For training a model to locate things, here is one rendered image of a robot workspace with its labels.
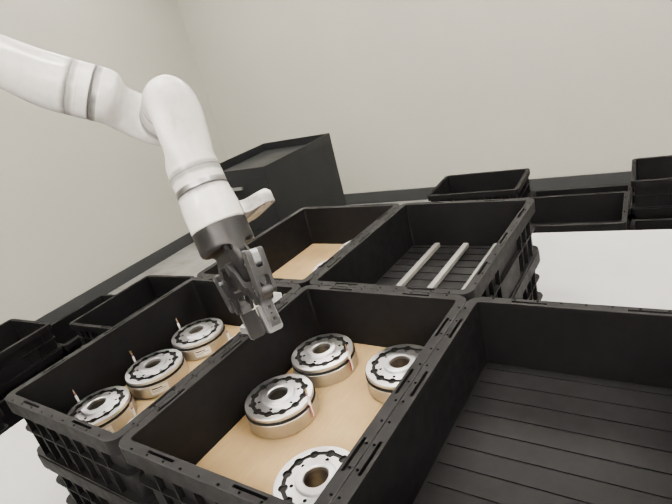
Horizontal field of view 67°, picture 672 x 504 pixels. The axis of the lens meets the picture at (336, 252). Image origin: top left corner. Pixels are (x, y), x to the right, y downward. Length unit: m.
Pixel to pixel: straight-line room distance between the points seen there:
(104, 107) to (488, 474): 0.63
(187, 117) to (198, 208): 0.12
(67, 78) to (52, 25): 3.67
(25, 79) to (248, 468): 0.54
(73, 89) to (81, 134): 3.57
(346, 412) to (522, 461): 0.24
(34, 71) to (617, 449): 0.79
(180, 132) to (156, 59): 4.19
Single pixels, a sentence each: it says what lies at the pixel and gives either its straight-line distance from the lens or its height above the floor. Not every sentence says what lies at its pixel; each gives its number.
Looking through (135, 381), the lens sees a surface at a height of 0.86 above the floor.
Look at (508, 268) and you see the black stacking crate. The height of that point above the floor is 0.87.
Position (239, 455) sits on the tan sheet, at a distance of 0.74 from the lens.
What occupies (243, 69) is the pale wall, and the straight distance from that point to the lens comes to 4.85.
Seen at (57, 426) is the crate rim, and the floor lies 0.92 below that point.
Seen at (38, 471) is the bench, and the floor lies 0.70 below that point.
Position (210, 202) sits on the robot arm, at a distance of 0.66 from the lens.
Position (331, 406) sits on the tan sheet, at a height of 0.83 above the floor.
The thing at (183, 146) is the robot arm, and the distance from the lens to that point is 0.69.
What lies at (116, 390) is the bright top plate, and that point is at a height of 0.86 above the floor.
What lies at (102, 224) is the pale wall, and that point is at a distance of 4.28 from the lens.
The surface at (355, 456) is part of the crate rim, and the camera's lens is 0.53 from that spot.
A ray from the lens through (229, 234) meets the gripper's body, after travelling 0.65.
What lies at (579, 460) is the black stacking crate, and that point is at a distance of 0.65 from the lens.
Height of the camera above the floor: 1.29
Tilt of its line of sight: 21 degrees down
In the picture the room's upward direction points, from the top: 14 degrees counter-clockwise
